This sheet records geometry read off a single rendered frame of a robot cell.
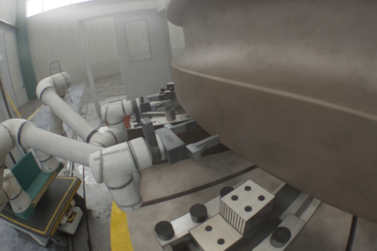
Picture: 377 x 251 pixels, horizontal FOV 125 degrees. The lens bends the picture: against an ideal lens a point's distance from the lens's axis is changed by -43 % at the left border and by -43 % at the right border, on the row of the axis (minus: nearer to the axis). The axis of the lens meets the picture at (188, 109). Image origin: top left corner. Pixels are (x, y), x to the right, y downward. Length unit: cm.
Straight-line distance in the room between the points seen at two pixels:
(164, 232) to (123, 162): 29
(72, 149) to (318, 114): 74
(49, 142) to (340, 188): 90
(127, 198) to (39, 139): 42
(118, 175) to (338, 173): 54
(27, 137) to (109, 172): 44
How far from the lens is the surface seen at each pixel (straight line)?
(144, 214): 120
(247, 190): 55
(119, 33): 425
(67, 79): 124
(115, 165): 45
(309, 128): 43
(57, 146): 70
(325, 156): 45
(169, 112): 136
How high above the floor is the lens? 125
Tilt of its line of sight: 21 degrees down
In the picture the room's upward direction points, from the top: 7 degrees counter-clockwise
